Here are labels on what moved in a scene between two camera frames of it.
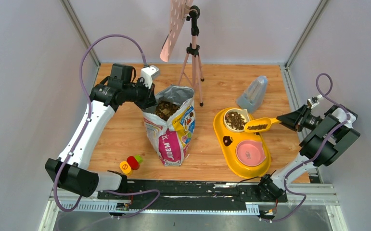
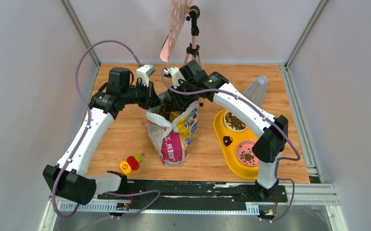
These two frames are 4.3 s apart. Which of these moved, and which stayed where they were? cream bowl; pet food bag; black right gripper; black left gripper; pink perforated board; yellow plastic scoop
Moved: yellow plastic scoop; black right gripper
Stayed: pink perforated board; pet food bag; black left gripper; cream bowl
